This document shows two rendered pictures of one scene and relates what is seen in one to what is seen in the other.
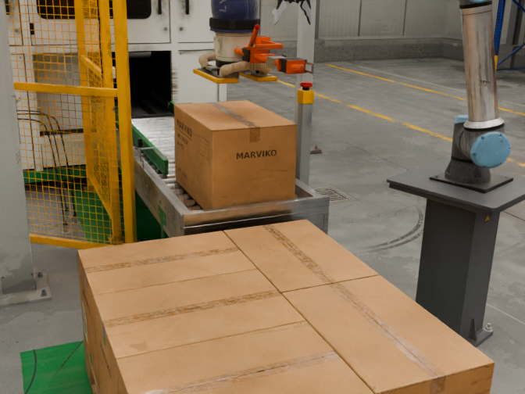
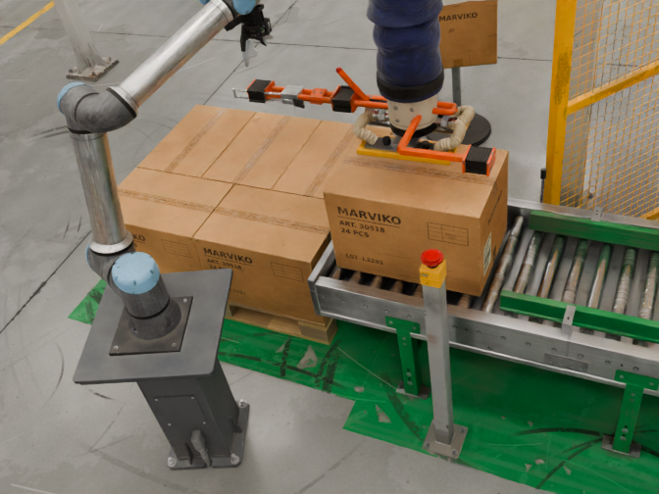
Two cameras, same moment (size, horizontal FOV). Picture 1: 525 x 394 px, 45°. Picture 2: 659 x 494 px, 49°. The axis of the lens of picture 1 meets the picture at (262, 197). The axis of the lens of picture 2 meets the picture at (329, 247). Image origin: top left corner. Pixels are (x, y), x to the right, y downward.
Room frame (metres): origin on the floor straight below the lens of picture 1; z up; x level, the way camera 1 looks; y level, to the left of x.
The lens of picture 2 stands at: (4.53, -1.39, 2.63)
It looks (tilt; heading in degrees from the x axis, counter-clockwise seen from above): 42 degrees down; 145
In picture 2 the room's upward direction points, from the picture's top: 11 degrees counter-clockwise
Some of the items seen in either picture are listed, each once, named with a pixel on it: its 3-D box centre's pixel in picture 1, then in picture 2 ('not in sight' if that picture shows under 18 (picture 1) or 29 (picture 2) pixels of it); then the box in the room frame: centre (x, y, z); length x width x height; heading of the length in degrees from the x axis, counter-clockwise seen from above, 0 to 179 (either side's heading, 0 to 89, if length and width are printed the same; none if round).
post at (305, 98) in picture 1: (301, 179); (439, 362); (3.38, -0.22, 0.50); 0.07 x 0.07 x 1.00; 23
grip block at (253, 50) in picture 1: (255, 55); (345, 98); (2.76, 0.04, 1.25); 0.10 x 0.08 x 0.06; 114
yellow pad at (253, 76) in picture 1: (252, 70); (406, 146); (3.02, 0.06, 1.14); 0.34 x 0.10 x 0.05; 24
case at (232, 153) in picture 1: (231, 154); (419, 211); (2.97, 0.15, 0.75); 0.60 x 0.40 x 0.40; 23
